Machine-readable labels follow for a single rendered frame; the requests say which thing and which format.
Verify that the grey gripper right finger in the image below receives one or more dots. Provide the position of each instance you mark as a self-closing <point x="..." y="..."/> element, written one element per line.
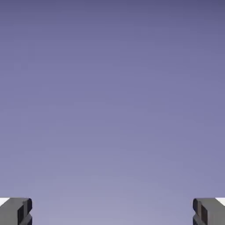
<point x="212" y="211"/>

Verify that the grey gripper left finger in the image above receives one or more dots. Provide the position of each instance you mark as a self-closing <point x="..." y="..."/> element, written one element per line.
<point x="12" y="211"/>

